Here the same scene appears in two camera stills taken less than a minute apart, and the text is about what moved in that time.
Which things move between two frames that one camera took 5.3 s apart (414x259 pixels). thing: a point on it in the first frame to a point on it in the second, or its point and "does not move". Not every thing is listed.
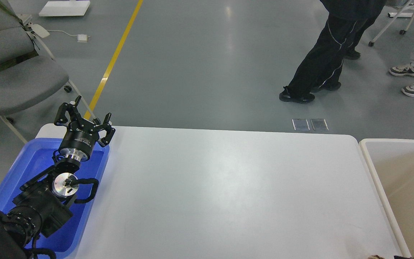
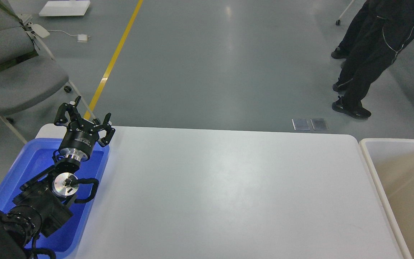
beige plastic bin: (405, 171) does not move
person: (321, 69) to (392, 24)
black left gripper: (79, 140) does not move
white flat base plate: (65, 8) does not move
